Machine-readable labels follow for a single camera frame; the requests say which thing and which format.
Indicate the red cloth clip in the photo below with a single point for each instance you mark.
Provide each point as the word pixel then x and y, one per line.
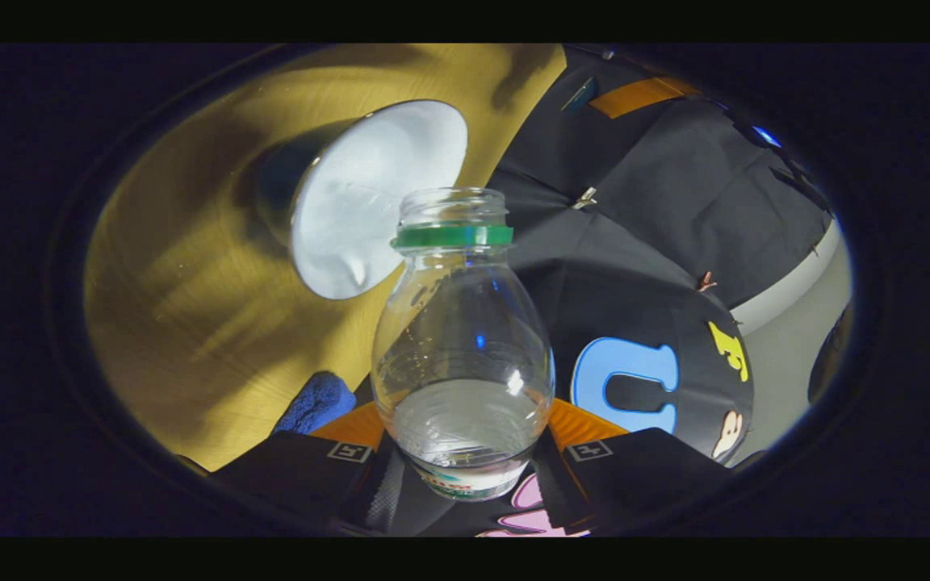
pixel 705 282

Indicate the black backdrop cloth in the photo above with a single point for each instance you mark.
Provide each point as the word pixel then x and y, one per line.
pixel 634 202

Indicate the white cloth clip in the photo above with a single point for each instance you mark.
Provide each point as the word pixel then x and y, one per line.
pixel 586 197

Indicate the clear plastic water bottle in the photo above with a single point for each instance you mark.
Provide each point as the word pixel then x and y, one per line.
pixel 465 363

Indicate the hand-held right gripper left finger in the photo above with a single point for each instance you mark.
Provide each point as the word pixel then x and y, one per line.
pixel 380 496

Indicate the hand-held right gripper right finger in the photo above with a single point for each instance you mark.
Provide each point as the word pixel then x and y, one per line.
pixel 550 484

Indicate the blue towel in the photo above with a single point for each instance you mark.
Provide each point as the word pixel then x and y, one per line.
pixel 316 403

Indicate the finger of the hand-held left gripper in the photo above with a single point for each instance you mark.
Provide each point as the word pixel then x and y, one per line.
pixel 634 97

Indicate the white teacup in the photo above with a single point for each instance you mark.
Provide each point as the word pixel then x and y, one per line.
pixel 376 202

